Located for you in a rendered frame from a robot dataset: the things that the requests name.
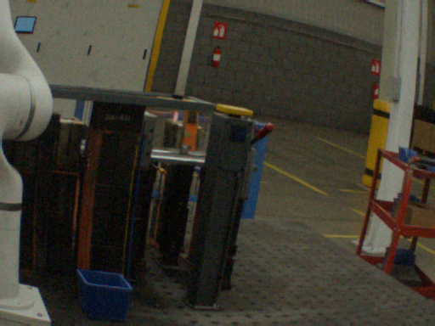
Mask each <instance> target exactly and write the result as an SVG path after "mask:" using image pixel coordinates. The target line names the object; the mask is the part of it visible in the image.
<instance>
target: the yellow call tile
mask: <svg viewBox="0 0 435 326"><path fill-rule="evenodd" d="M217 110H219V111H222V112H224V113H227V116H230V117H234V118H240V115H245V116H252V114H253V111H250V110H246V109H243V108H240V107H233V106H226V105H220V104H218V105H217Z"/></svg>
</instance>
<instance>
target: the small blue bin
mask: <svg viewBox="0 0 435 326"><path fill-rule="evenodd" d="M76 274H77V275H78V276H77V277H78V297H79V304H80V306H81V307H82V310H83V311H84V312H85V313H86V315H87V316H88V318H98V319H106V320H114V321H123V322H125V321H126V316H127V315H128V314H127V312H128V308H129V307H128V305H129V301H130V300H129V298H130V294H131V293H130V292H132V290H133V287H132V286H131V285H130V284H129V283H128V282H127V281H126V280H125V278H124V277H123V276H122V275H121V274H118V273H106V272H100V271H91V270H84V269H81V268H78V269H77V271H76Z"/></svg>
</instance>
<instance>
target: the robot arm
mask: <svg viewBox="0 0 435 326"><path fill-rule="evenodd" d="M8 1H9V0H0V308H3V309H9V310H16V311H18V310H20V311H21V310H27V309H30V308H32V307H33V306H34V298H33V296H32V294H30V293H29V291H27V290H26V289H24V288H22V287H20V286H19V263H20V262H19V258H20V257H19V253H20V251H19V249H20V218H21V207H22V206H21V203H22V190H23V182H22V179H21V176H20V174H19V173H18V171H17V170H16V169H15V168H14V167H13V166H11V165H10V164H9V163H8V161H7V160H6V158H5V156H4V153H3V149H2V139H3V140H9V141H11V140H16V141H29V140H32V139H34V138H36V137H38V136H39V135H41V134H42V132H43V131H44V130H45V129H46V127H47V126H48V123H49V122H50V118H51V115H52V111H53V100H52V94H51V91H50V89H49V86H48V83H47V81H46V79H45V77H44V76H43V74H42V72H41V71H40V69H39V68H38V65H37V64H36V63H35V61H34V60H33V59H32V57H31V56H30V55H29V53H28V52H27V51H26V49H25V47H24V46H23V44H22V42H20V39H19V38H18V37H17V35H16V34H15V33H16V32H15V30H14V26H13V21H12V19H11V18H12V17H11V12H10V7H9V2H8Z"/></svg>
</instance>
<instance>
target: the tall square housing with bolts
mask: <svg viewBox="0 0 435 326"><path fill-rule="evenodd" d="M156 121H157V117H156V116H155V115H152V114H150V113H149V112H146V111H145V115H144V120H143V125H142V132H141V133H140V136H138V143H137V149H136V155H135V161H134V166H133V173H132V182H131V185H129V186H130V187H131V193H130V200H129V205H128V211H127V213H128V216H127V226H126V230H127V231H126V237H125V245H123V247H124V253H123V254H124V257H123V263H122V264H123V268H122V276H123V277H124V278H125V280H126V281H127V282H128V283H129V284H130V285H131V286H132V287H133V286H137V283H138V281H137V280H136V279H135V277H136V272H137V269H136V267H137V263H138V248H139V245H138V243H139V238H140V232H141V229H140V228H141V222H142V219H141V218H140V213H141V208H142V206H141V202H142V197H143V191H144V180H145V174H146V170H148V171H149V170H150V159H151V154H152V147H153V142H154V136H155V126H156Z"/></svg>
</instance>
